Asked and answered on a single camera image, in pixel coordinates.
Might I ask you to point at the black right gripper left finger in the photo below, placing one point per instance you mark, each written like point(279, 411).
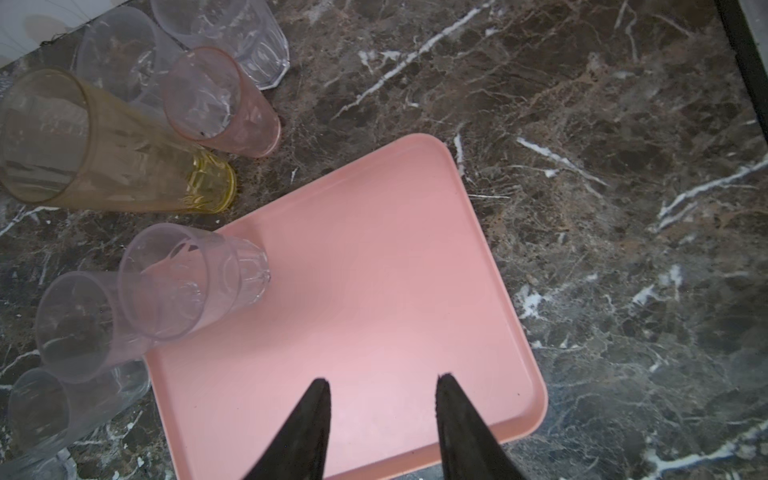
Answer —
point(299, 449)

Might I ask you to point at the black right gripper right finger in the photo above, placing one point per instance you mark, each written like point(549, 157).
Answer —
point(468, 448)

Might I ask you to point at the pink plastic tray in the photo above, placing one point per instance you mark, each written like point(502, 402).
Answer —
point(382, 280)

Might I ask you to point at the clear ribbed small glass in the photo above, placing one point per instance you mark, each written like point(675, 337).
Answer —
point(81, 329)

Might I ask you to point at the clear small round glass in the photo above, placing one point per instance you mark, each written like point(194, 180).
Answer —
point(46, 414)

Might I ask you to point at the clear faceted short tumbler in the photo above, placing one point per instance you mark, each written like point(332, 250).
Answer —
point(245, 29)

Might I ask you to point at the pink translucent tumbler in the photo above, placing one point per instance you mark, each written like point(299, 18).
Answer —
point(208, 99)

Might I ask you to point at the yellow translucent tall glass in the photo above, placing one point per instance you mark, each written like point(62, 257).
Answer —
point(68, 144)

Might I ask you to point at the clear tall faceted glass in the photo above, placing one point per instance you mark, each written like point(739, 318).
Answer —
point(126, 53)

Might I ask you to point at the black corner frame post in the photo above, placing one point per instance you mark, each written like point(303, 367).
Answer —
point(745, 24)

